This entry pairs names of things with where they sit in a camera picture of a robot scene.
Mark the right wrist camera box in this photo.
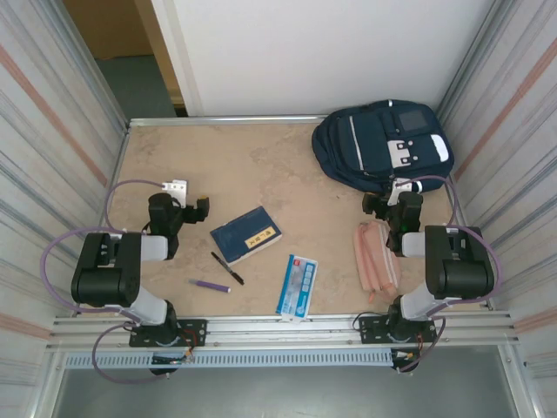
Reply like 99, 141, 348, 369
388, 177, 413, 206

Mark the white door frame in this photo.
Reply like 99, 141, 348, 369
134, 0, 205, 118

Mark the grey slotted cable duct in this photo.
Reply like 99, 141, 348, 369
63, 349, 395, 369

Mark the aluminium mounting rail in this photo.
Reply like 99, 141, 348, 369
46, 309, 521, 352

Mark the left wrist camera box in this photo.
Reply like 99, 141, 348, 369
162, 179, 189, 209

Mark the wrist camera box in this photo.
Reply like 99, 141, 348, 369
388, 177, 413, 206
162, 179, 189, 209

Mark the purple pen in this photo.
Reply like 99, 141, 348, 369
188, 279, 232, 293

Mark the navy blue backpack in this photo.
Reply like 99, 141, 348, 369
312, 98, 455, 195

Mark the blue book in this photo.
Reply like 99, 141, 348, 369
210, 206, 283, 267

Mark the black marker pen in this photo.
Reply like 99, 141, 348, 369
211, 251, 245, 287

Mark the pink pencil case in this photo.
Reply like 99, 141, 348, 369
352, 220, 402, 305

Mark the aluminium table edge rail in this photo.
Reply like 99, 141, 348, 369
127, 113, 334, 128

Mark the blue white stationery packet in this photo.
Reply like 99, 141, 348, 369
275, 253, 319, 325

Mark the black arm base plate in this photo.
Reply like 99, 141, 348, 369
129, 319, 208, 348
359, 313, 438, 345

